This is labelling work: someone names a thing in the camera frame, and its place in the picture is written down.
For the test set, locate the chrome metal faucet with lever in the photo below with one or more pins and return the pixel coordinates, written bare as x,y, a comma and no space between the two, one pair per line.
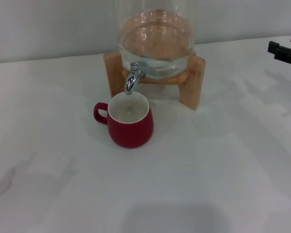
132,80

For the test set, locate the wooden dispenser stand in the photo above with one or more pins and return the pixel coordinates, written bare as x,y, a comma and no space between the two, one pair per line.
195,85

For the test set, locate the clear glass water dispenser jar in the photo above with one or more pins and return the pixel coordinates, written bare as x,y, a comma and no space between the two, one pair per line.
157,36

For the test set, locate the red ceramic cup white inside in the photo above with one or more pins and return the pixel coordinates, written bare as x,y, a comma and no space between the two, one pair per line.
131,133

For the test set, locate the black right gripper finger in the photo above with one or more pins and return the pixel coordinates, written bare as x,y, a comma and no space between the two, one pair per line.
286,54

